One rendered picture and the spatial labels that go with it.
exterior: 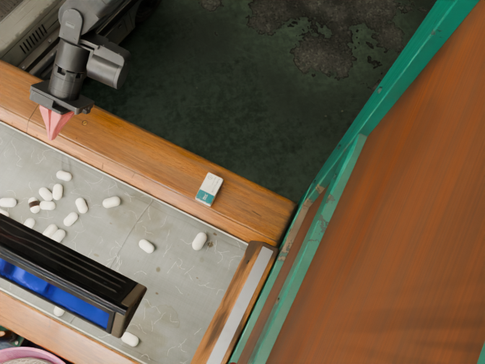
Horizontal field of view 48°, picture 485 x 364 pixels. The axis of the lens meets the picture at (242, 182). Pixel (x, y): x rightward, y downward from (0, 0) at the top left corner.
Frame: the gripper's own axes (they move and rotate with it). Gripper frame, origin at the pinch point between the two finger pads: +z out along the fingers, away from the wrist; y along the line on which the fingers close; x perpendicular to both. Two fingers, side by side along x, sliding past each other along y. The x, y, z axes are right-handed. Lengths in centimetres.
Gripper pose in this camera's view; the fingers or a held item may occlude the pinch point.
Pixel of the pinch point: (52, 135)
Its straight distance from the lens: 111.7
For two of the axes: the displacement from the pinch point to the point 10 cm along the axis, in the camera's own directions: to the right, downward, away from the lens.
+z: -3.7, 8.3, 4.1
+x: 2.4, -3.4, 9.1
